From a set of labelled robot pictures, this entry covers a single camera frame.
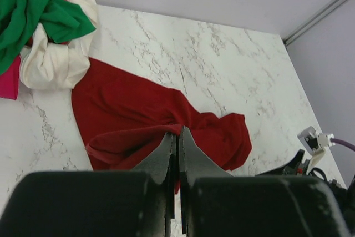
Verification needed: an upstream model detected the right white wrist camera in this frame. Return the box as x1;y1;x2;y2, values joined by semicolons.
297;127;335;174

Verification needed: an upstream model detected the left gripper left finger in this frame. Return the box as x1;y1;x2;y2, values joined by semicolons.
133;133;176;236

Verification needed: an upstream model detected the cream white t shirt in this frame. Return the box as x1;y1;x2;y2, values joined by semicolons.
19;0;98;90

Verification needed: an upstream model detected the right aluminium frame post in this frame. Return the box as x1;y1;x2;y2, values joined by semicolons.
282;0;348;47

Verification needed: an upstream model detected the green t shirt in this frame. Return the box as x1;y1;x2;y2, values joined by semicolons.
1;0;95;73

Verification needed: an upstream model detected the pink magenta t shirt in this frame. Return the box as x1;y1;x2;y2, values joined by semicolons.
1;53;21;100

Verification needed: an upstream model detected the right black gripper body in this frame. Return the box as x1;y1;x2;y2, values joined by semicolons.
259;149;354;236

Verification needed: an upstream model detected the dark red t shirt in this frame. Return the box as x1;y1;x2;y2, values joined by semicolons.
72;59;252;170

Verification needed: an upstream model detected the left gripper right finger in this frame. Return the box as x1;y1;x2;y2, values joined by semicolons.
179;127;232;236

